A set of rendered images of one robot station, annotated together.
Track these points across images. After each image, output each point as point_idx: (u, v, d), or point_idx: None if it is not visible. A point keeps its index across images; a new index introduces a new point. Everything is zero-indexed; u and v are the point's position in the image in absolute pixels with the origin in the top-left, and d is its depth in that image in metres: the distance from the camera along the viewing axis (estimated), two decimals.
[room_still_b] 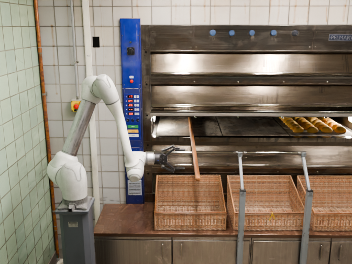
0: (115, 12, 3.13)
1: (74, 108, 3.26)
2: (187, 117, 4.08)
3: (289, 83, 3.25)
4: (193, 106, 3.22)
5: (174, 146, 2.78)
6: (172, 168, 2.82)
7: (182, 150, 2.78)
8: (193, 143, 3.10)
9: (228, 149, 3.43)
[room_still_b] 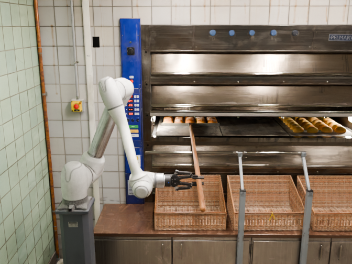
0: (115, 12, 3.13)
1: (74, 108, 3.26)
2: (189, 128, 3.67)
3: (289, 83, 3.25)
4: (193, 106, 3.22)
5: (191, 174, 2.39)
6: (188, 185, 2.40)
7: (201, 178, 2.38)
8: (195, 161, 2.69)
9: (228, 149, 3.43)
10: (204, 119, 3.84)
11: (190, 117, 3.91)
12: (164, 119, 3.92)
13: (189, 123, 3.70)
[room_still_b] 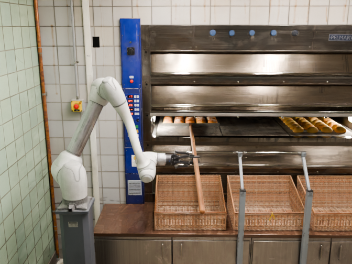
0: (115, 12, 3.13)
1: (74, 108, 3.26)
2: None
3: (289, 83, 3.25)
4: (193, 106, 3.22)
5: (188, 154, 2.78)
6: (186, 163, 2.79)
7: (197, 157, 2.78)
8: (195, 162, 2.69)
9: (228, 149, 3.43)
10: (204, 119, 3.84)
11: (190, 117, 3.91)
12: (164, 119, 3.92)
13: (189, 123, 3.70)
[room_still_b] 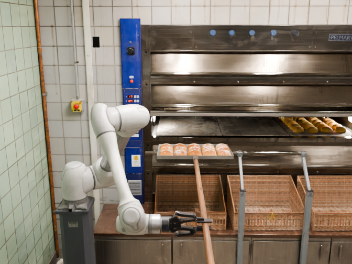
0: (115, 12, 3.13)
1: (74, 108, 3.26)
2: (193, 163, 2.76)
3: (289, 83, 3.25)
4: (193, 106, 3.22)
5: (195, 217, 1.87)
6: (191, 230, 1.88)
7: (208, 222, 1.87)
8: (206, 233, 1.78)
9: None
10: (212, 149, 2.93)
11: (194, 145, 3.00)
12: (160, 148, 3.01)
13: (193, 157, 2.79)
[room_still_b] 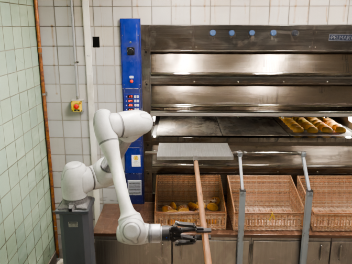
0: (115, 12, 3.13)
1: (74, 108, 3.26)
2: (193, 164, 2.77)
3: (289, 83, 3.25)
4: (193, 106, 3.22)
5: (195, 227, 1.89)
6: (191, 239, 1.90)
7: (207, 232, 1.89)
8: (205, 243, 1.80)
9: None
10: None
11: (185, 217, 3.15)
12: (169, 222, 3.10)
13: (193, 158, 2.79)
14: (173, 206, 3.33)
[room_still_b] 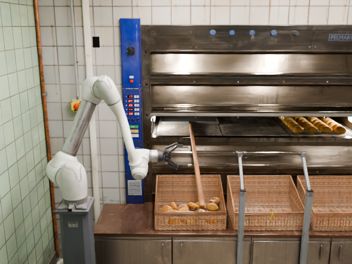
0: (115, 12, 3.13)
1: (74, 108, 3.26)
2: (188, 126, 3.73)
3: (289, 83, 3.25)
4: (193, 106, 3.22)
5: (177, 144, 2.82)
6: (175, 165, 2.85)
7: (185, 147, 2.81)
8: (195, 160, 2.75)
9: (228, 149, 3.43)
10: None
11: (185, 217, 3.15)
12: (169, 222, 3.10)
13: (188, 122, 3.75)
14: (173, 206, 3.33)
